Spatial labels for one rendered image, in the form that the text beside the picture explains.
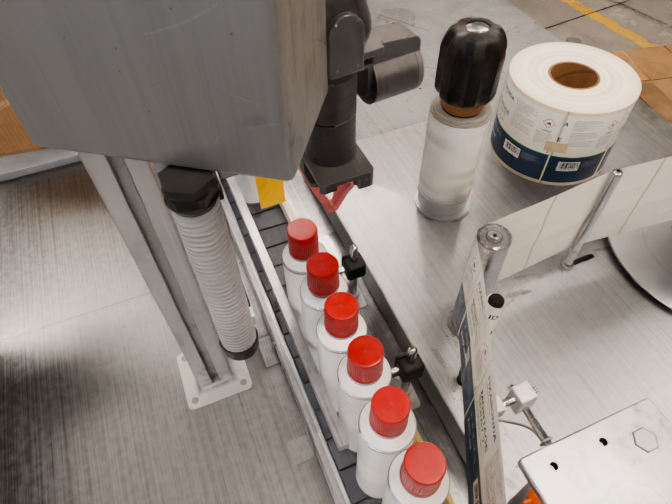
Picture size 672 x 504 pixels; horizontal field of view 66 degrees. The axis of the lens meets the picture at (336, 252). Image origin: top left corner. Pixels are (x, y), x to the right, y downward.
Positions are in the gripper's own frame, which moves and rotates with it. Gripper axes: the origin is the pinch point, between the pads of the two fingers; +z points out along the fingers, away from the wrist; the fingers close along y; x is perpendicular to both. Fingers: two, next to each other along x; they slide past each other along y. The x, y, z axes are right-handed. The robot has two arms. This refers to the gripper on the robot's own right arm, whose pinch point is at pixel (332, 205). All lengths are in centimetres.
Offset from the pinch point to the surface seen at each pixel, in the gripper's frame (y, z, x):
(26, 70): -13.2, -32.7, 22.5
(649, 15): 155, 103, -262
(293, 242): -8.8, -6.3, 8.0
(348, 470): -27.0, 13.5, 9.7
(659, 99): 90, 101, -205
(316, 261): -12.6, -6.9, 6.9
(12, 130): 52, 12, 42
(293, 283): -9.4, 0.0, 8.7
